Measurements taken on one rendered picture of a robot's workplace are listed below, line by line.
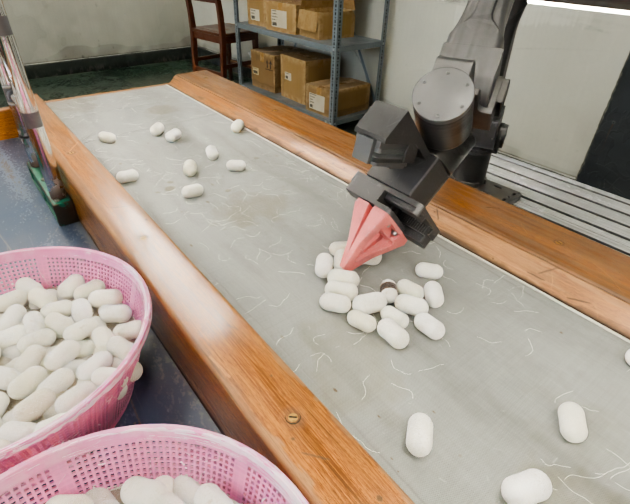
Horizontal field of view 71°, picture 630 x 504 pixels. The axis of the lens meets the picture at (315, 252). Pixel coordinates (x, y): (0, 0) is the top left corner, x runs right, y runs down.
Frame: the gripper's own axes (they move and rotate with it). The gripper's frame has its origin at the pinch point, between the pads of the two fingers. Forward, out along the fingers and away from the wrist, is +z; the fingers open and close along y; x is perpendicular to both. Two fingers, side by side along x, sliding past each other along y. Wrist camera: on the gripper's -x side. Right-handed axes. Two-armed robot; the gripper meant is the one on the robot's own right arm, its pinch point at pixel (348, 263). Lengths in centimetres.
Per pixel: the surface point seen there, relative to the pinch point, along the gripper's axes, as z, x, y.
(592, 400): -3.4, 5.7, 25.2
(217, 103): -12, 11, -64
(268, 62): -90, 128, -260
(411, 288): -2.0, 2.2, 7.0
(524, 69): -140, 143, -94
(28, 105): 10.1, -22.0, -43.5
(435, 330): 0.1, 0.6, 12.6
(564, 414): -0.7, 1.4, 24.8
